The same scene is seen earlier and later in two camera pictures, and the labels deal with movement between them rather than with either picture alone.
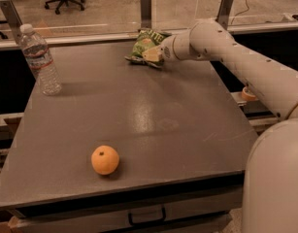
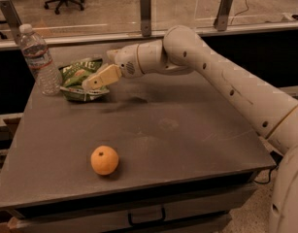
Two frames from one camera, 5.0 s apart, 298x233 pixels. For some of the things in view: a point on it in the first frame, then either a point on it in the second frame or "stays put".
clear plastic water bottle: (36, 50) stays put
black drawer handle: (147, 222) stays put
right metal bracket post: (225, 7) stays put
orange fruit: (105, 159) stays put
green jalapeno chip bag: (145, 41) -> (71, 84)
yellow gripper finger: (153, 53) -> (108, 74)
